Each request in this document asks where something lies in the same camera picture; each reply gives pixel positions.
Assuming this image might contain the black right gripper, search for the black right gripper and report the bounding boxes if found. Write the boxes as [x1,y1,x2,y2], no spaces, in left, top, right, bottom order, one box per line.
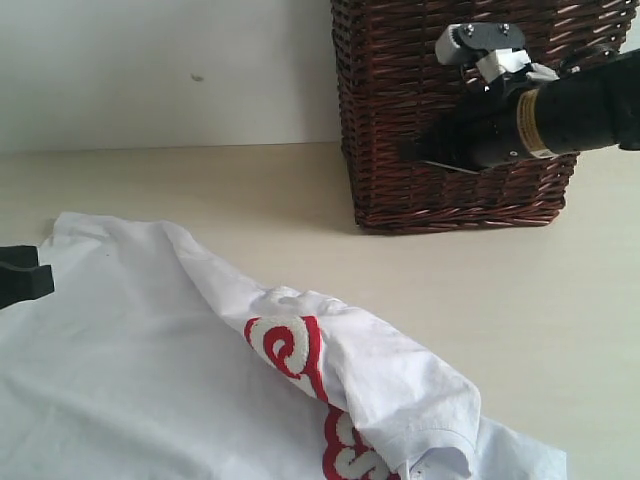
[398,78,525,174]

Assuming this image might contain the white t-shirt red lettering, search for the white t-shirt red lettering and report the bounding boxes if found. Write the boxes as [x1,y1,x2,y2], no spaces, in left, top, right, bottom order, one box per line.
[1,213,567,479]

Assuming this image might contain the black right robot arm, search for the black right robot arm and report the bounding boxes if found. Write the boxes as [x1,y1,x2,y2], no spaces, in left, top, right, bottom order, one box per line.
[399,46,639,174]

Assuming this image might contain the dark brown wicker basket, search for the dark brown wicker basket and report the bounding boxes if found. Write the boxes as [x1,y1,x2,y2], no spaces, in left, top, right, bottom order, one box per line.
[331,1,639,233]

